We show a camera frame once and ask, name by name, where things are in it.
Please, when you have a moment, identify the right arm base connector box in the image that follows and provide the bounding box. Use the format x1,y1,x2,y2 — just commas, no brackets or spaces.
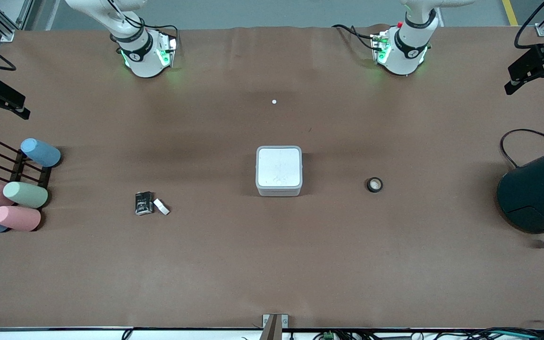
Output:
156,32,178,68

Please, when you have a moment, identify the black cable bundle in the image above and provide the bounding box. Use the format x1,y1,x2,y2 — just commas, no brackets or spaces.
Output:
461,321,544,340

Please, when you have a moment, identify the black base cable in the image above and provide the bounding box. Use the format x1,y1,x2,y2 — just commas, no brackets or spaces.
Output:
331,24,377,50

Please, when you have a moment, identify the black cup rack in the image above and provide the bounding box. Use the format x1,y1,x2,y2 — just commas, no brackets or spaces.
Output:
0,141,52,189

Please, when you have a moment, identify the black appliance cable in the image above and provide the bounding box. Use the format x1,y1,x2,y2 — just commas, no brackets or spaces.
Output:
500,128,544,169

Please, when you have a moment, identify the black wrapper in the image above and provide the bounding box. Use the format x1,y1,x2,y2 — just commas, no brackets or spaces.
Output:
135,191,154,216

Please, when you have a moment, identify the grey square storage box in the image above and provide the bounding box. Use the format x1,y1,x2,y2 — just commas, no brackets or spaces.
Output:
255,145,303,197

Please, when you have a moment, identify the metal camera post bracket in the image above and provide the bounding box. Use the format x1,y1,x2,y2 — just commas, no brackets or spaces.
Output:
262,314,289,340

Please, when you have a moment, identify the green cup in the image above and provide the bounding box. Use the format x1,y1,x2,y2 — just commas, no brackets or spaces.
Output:
3,182,49,209

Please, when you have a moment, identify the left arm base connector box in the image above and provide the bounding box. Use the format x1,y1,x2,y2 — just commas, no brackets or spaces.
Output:
371,29,391,64

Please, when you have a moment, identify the brown table cover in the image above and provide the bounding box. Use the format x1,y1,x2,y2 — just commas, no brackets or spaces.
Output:
0,25,544,330

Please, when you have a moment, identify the dark teal round appliance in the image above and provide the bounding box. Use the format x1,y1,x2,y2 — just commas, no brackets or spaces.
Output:
497,143,544,234

